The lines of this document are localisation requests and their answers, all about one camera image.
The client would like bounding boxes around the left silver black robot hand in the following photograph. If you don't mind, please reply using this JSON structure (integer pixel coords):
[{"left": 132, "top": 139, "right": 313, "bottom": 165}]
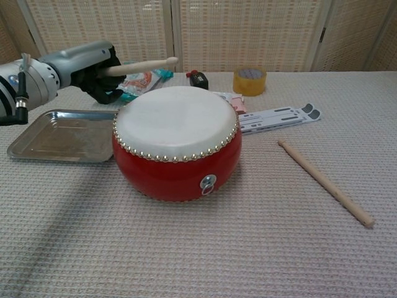
[{"left": 40, "top": 40, "right": 131, "bottom": 105}]

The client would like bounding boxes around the wooden drumstick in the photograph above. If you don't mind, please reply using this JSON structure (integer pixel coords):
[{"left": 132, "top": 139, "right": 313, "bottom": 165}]
[
  {"left": 100, "top": 56, "right": 180, "bottom": 76},
  {"left": 277, "top": 138, "right": 375, "bottom": 230}
]

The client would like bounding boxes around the rectangular metal tray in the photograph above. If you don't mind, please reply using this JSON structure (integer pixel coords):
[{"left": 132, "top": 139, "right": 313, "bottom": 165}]
[{"left": 6, "top": 109, "right": 120, "bottom": 165}]

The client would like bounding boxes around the red drum with white skin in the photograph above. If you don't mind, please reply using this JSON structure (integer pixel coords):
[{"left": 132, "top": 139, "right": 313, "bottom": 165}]
[{"left": 112, "top": 86, "right": 240, "bottom": 203}]

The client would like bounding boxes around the teal clear snack bag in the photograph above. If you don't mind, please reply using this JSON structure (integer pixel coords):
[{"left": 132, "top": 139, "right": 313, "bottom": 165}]
[{"left": 116, "top": 68, "right": 174, "bottom": 102}]

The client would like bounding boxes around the black ink bottle red cap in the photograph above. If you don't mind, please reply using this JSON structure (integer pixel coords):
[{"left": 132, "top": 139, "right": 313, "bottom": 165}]
[{"left": 185, "top": 70, "right": 209, "bottom": 91}]

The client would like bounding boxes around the pink wet wipes pack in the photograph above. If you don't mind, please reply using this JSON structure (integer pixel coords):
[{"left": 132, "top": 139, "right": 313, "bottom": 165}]
[{"left": 213, "top": 91, "right": 248, "bottom": 114}]

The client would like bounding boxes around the clear yellowish tape roll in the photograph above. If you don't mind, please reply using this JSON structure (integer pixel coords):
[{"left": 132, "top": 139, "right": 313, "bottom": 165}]
[{"left": 233, "top": 67, "right": 267, "bottom": 97}]

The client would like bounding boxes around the woven bamboo folding screen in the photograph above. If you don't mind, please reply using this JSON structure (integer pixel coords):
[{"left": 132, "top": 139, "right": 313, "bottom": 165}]
[{"left": 0, "top": 0, "right": 397, "bottom": 75}]

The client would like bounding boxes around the white folding laptop stand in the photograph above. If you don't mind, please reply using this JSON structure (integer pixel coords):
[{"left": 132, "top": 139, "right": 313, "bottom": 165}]
[{"left": 238, "top": 103, "right": 323, "bottom": 136}]

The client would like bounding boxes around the white woven tablecloth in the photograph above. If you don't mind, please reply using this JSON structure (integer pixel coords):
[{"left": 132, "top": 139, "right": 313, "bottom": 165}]
[{"left": 0, "top": 71, "right": 397, "bottom": 298}]

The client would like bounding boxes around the black cable with angled plug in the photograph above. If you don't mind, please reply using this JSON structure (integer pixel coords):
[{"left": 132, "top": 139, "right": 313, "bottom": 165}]
[{"left": 0, "top": 70, "right": 29, "bottom": 127}]

